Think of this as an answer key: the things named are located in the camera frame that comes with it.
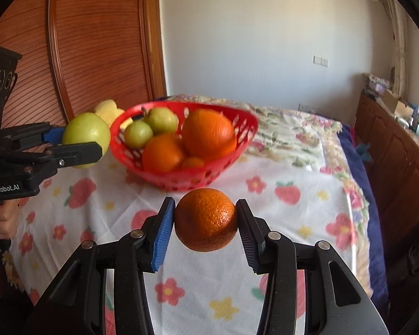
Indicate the cardboard box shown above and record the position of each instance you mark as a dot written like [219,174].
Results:
[396,103]

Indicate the dark blue blanket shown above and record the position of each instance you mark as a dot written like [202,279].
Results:
[370,223]

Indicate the patterned curtain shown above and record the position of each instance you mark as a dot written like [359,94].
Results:
[399,35]

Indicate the large orange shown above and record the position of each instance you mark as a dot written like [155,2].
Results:
[209,136]

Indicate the wooden slatted wardrobe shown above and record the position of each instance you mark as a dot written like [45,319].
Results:
[90,42]

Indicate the teal cloth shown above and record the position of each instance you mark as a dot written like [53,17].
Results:
[363,151]

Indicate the small green pear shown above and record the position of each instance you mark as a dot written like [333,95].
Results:
[138,134]

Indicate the yellow plush toy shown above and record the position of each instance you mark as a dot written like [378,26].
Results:
[106,110]

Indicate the white wall socket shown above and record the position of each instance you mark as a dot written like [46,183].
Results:
[306,107]

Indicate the tiny mandarin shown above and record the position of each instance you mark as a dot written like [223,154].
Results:
[193,163]

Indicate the person's left hand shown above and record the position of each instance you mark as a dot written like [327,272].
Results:
[5,218]

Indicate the red perforated plastic basket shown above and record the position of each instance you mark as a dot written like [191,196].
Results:
[209,178]

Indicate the rough-skinned mandarin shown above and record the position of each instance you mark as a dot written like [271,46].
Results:
[206,220]

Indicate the floral bedsheet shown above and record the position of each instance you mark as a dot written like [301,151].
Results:
[293,122]

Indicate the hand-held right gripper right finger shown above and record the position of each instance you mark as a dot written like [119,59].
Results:
[246,237]

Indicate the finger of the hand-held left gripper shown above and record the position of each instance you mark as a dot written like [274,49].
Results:
[80,153]
[54,135]

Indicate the yellow-green apple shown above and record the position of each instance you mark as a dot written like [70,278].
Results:
[162,120]

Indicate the white wall switch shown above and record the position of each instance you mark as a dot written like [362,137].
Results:
[321,61]

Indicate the large yellow-green pear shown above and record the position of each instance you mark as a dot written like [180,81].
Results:
[87,129]

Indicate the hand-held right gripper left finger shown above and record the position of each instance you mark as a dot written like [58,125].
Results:
[162,237]

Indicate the medium orange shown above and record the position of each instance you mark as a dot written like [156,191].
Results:
[160,155]

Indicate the wooden cabinet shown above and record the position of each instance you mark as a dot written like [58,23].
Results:
[398,160]

